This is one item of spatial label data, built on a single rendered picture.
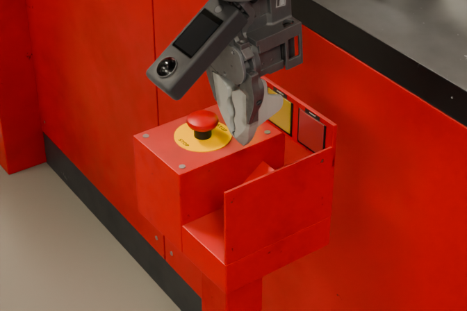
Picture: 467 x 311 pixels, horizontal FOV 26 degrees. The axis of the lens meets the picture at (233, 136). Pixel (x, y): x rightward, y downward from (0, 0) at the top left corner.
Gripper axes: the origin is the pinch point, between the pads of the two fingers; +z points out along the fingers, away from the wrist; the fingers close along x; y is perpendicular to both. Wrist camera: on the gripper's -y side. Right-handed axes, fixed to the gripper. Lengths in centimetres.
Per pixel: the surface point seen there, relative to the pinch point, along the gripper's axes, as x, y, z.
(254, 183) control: -4.9, -1.5, 3.0
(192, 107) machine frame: 48, 23, 32
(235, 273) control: -4.9, -5.0, 14.8
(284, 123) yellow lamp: 3.8, 9.7, 4.7
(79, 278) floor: 77, 7, 85
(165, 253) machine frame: 61, 20, 74
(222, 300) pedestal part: 2.9, -2.5, 27.2
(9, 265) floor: 90, -4, 84
